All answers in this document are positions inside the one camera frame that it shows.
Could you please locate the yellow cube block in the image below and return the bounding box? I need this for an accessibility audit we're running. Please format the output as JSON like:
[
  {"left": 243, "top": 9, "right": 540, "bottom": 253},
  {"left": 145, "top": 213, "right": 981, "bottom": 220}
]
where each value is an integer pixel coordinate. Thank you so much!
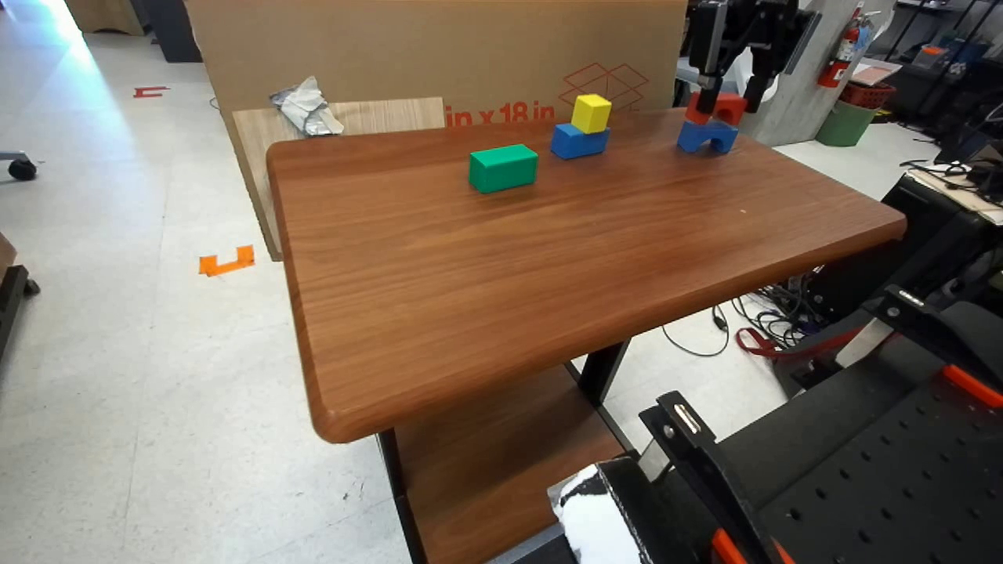
[{"left": 570, "top": 94, "right": 613, "bottom": 135}]

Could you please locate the red plastic basket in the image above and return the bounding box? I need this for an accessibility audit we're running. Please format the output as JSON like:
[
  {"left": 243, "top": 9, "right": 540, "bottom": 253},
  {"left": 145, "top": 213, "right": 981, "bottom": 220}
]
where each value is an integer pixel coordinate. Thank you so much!
[{"left": 839, "top": 81, "right": 897, "bottom": 110}]

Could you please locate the green rectangular block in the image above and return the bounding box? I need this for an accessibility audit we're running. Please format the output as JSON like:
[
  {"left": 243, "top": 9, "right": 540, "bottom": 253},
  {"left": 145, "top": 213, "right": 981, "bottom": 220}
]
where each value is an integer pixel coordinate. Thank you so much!
[{"left": 469, "top": 143, "right": 540, "bottom": 195}]

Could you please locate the red strap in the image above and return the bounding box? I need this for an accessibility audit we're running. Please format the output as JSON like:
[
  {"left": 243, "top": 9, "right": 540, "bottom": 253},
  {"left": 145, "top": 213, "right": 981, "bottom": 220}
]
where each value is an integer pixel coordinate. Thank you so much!
[{"left": 735, "top": 324, "right": 867, "bottom": 361}]

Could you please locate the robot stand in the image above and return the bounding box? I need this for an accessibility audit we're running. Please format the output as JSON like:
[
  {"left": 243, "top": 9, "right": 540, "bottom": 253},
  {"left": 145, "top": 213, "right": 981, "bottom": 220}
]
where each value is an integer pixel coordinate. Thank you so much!
[{"left": 547, "top": 280, "right": 1003, "bottom": 564}]

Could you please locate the light wooden board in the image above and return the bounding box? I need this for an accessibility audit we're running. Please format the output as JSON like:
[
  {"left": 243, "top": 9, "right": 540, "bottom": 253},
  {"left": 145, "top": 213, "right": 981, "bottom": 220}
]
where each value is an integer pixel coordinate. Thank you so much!
[{"left": 232, "top": 97, "right": 446, "bottom": 262}]

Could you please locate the office chair base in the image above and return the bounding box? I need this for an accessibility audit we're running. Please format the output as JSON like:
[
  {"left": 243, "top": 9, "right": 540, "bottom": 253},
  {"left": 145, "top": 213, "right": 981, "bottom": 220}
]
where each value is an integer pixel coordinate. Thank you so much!
[{"left": 0, "top": 150, "right": 38, "bottom": 183}]

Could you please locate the blue rectangular block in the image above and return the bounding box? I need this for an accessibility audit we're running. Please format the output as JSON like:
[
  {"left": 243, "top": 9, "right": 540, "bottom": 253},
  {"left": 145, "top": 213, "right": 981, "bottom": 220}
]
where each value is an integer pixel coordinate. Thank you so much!
[{"left": 550, "top": 123, "right": 611, "bottom": 161}]

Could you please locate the blue arch block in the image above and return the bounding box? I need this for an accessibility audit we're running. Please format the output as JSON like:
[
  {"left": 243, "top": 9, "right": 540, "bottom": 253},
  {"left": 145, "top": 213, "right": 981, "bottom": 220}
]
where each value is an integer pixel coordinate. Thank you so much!
[{"left": 677, "top": 118, "right": 740, "bottom": 155}]

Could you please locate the large cardboard box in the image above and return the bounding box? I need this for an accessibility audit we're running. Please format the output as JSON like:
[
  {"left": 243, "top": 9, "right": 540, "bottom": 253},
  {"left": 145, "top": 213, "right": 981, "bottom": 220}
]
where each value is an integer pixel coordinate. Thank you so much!
[{"left": 184, "top": 0, "right": 690, "bottom": 136}]

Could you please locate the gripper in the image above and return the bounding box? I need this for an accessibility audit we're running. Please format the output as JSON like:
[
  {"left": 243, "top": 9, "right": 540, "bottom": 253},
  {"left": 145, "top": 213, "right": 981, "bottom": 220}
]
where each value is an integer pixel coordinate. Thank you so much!
[{"left": 686, "top": 0, "right": 820, "bottom": 118}]

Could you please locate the red fire extinguisher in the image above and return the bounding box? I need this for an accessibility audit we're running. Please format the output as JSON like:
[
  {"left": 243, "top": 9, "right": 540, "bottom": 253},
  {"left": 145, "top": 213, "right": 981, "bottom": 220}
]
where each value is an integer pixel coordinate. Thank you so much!
[{"left": 817, "top": 3, "right": 866, "bottom": 89}]

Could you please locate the orange block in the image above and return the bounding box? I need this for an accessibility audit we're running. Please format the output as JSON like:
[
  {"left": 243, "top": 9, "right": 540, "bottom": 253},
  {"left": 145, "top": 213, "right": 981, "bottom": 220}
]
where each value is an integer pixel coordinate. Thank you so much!
[{"left": 686, "top": 92, "right": 748, "bottom": 127}]

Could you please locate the green bin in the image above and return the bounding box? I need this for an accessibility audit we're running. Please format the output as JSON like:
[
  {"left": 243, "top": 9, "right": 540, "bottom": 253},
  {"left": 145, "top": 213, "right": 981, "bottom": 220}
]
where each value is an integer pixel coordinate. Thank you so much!
[{"left": 814, "top": 99, "right": 879, "bottom": 149}]

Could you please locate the tangle of black cables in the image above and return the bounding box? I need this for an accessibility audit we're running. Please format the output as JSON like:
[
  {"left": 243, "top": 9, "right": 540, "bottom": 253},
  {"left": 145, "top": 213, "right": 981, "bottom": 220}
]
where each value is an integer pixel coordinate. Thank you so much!
[{"left": 661, "top": 270, "right": 824, "bottom": 360}]

